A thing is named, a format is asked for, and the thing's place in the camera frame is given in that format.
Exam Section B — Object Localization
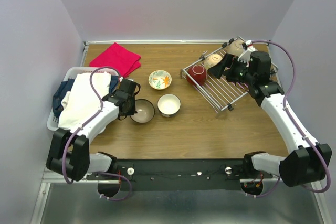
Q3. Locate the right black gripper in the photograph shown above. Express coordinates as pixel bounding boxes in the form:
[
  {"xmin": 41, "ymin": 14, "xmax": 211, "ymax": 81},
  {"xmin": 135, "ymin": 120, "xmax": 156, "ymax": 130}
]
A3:
[{"xmin": 208, "ymin": 52, "xmax": 256, "ymax": 86}]

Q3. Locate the red bowl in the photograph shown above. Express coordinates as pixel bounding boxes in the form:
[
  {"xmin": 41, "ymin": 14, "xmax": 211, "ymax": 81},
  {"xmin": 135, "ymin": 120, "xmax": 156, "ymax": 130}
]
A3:
[{"xmin": 186, "ymin": 65, "xmax": 207, "ymax": 86}]

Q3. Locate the white floral bowl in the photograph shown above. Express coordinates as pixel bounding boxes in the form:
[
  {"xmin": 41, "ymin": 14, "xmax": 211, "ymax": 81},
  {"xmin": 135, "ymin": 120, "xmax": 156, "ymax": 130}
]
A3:
[{"xmin": 148, "ymin": 70, "xmax": 172, "ymax": 90}]

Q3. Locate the teal white bowl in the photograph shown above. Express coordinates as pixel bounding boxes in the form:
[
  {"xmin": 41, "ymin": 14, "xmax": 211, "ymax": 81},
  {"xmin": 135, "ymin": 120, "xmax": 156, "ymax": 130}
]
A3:
[{"xmin": 157, "ymin": 94, "xmax": 181, "ymax": 118}]

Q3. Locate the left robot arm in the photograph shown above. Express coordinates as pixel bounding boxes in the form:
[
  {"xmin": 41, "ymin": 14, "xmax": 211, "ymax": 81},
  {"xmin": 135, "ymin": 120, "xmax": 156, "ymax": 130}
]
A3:
[{"xmin": 46, "ymin": 79, "xmax": 141, "ymax": 184}]

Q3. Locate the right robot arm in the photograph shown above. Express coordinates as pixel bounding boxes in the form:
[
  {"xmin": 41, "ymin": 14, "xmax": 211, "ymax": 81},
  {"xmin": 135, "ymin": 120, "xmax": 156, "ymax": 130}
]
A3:
[{"xmin": 203, "ymin": 51, "xmax": 332, "ymax": 192}]

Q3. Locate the beige bowl with drawing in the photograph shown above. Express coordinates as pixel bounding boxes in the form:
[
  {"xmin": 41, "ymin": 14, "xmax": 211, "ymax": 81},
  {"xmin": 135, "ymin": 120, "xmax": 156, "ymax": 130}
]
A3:
[{"xmin": 203, "ymin": 54, "xmax": 223, "ymax": 70}]

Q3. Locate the plain beige bowl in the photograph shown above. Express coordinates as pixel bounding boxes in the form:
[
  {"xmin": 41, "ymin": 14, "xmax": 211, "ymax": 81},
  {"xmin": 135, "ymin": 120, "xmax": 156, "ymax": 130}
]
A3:
[{"xmin": 226, "ymin": 39, "xmax": 246, "ymax": 57}]

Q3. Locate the red folded cloth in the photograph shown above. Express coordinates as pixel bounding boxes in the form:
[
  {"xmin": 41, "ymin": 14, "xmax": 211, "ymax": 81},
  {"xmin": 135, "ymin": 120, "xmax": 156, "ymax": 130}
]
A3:
[{"xmin": 89, "ymin": 43, "xmax": 141, "ymax": 78}]

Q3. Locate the white cloth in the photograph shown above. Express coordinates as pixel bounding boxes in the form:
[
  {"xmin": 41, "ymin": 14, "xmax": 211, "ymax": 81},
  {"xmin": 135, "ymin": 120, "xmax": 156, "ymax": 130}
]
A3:
[{"xmin": 58, "ymin": 72, "xmax": 111, "ymax": 129}]

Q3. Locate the white laundry basket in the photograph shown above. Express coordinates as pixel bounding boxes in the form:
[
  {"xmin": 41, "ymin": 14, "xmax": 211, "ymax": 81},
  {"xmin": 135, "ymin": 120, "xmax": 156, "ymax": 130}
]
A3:
[{"xmin": 47, "ymin": 67, "xmax": 119, "ymax": 131}]

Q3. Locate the navy blue garment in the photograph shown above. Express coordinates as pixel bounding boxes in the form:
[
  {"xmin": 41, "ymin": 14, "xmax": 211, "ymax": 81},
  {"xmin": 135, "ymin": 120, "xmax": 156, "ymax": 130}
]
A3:
[{"xmin": 52, "ymin": 76, "xmax": 118, "ymax": 118}]

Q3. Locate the wire dish rack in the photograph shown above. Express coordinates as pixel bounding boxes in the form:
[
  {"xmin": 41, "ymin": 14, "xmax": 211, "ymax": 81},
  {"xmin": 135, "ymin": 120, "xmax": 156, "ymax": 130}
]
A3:
[{"xmin": 180, "ymin": 37, "xmax": 283, "ymax": 114}]

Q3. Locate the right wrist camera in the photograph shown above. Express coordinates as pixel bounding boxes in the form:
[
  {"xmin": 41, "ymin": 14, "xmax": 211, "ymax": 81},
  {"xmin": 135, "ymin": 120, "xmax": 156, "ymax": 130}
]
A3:
[{"xmin": 237, "ymin": 40, "xmax": 256, "ymax": 63}]

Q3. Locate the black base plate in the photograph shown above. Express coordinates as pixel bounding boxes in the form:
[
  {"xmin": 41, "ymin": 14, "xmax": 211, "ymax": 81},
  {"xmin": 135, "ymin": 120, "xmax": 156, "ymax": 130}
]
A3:
[{"xmin": 86, "ymin": 158, "xmax": 274, "ymax": 192}]

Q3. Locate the aluminium frame rail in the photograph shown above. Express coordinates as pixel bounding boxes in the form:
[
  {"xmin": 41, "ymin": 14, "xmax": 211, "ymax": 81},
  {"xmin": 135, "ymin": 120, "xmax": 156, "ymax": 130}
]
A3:
[{"xmin": 41, "ymin": 159, "xmax": 323, "ymax": 193}]

